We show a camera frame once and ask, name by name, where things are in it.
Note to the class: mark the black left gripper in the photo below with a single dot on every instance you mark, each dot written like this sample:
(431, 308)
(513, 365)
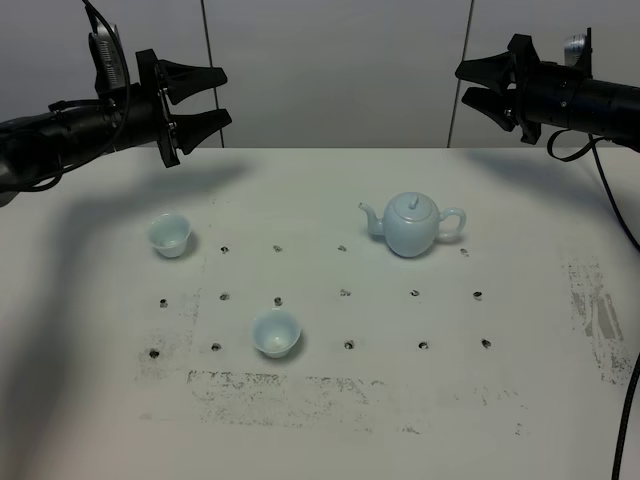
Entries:
(149, 119)

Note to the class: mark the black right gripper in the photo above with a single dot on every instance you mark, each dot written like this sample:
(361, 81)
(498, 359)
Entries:
(543, 90)

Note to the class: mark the light blue porcelain teapot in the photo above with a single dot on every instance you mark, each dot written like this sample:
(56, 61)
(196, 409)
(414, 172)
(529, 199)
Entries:
(411, 223)

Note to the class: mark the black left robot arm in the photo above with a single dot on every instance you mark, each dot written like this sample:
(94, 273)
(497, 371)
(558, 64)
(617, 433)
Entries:
(36, 151)

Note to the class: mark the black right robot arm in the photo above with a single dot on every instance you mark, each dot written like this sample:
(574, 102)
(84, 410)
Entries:
(605, 110)

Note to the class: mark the far light blue teacup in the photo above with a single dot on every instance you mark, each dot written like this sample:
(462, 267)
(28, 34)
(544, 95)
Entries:
(168, 234)

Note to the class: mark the light blue teacup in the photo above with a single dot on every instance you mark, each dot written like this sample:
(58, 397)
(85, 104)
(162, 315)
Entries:
(168, 234)
(275, 332)

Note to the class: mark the near light blue teacup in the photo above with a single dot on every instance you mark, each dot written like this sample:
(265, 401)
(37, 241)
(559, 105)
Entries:
(275, 332)

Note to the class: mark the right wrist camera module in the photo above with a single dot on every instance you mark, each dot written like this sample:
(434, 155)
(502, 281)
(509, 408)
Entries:
(578, 51)

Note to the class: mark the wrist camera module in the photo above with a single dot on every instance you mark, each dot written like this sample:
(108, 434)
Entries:
(578, 51)
(107, 61)

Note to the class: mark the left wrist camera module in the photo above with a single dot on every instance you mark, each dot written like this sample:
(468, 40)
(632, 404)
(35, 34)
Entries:
(107, 61)

